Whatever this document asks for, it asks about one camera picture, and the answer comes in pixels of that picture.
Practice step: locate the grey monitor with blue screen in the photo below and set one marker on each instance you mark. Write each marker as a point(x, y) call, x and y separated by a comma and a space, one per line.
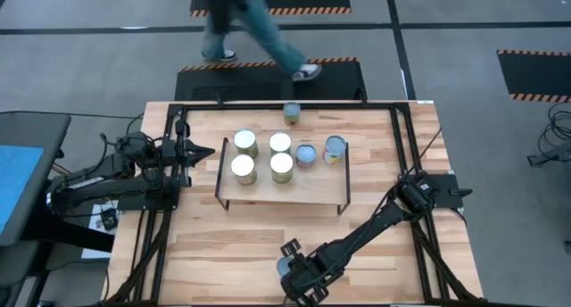
point(18, 186)

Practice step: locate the person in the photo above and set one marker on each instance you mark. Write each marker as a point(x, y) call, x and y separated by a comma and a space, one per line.
point(263, 26)

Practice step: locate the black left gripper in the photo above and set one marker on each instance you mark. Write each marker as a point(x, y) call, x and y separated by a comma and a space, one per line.
point(171, 151)

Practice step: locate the green and red label can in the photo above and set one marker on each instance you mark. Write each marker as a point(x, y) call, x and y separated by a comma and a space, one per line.
point(292, 111)

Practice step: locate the yellow oranges label tin can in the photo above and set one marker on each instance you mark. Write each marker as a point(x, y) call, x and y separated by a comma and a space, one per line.
point(282, 163)

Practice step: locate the yellow-green label tin can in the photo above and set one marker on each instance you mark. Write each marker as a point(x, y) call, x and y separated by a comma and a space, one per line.
point(245, 138)
point(242, 165)
point(280, 142)

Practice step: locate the small silver tin can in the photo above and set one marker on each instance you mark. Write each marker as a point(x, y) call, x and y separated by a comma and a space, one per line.
point(283, 267)

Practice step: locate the wooden shelf with black legs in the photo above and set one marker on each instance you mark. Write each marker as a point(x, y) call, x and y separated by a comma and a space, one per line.
point(312, 186)

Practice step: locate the small black electronic board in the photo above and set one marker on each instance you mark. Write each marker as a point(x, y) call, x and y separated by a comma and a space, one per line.
point(109, 218)

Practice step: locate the grey metal stand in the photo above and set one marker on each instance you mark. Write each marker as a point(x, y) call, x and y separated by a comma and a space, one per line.
point(553, 154)

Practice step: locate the red and blue label can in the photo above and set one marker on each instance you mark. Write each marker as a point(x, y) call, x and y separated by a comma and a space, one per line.
point(306, 154)

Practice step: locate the black monitor stand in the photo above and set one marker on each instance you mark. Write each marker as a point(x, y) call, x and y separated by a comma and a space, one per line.
point(80, 240)

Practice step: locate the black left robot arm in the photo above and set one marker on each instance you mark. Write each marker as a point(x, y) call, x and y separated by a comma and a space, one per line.
point(102, 186)

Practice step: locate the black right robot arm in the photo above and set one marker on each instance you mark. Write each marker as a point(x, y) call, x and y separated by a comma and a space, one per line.
point(374, 226)

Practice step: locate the red and yellow label can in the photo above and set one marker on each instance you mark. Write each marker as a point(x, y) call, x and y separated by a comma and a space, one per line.
point(335, 144)

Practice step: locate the white paper sheet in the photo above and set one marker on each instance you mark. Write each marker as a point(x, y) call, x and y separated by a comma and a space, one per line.
point(94, 218)

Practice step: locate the black perforated hazard-striped mat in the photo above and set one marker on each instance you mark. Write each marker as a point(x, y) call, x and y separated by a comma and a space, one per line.
point(339, 81)

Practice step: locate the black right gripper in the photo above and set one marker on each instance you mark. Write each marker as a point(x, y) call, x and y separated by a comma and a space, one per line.
point(312, 271)

